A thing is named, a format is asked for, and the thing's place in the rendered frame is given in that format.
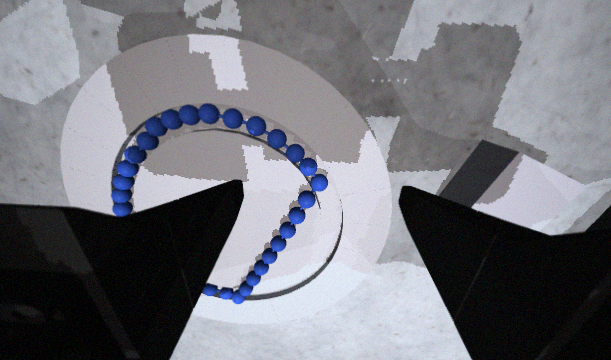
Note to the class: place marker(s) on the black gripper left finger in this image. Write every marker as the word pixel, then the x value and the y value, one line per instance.
pixel 145 271

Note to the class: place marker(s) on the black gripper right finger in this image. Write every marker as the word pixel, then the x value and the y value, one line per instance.
pixel 513 293

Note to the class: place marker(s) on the blue bead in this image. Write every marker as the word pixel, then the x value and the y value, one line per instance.
pixel 237 297
pixel 225 292
pixel 287 230
pixel 134 155
pixel 147 141
pixel 278 244
pixel 295 153
pixel 122 209
pixel 121 196
pixel 123 183
pixel 252 278
pixel 210 289
pixel 306 199
pixel 127 169
pixel 276 138
pixel 244 288
pixel 171 119
pixel 308 166
pixel 296 215
pixel 256 125
pixel 232 118
pixel 268 256
pixel 209 113
pixel 189 114
pixel 319 182
pixel 260 268
pixel 155 127

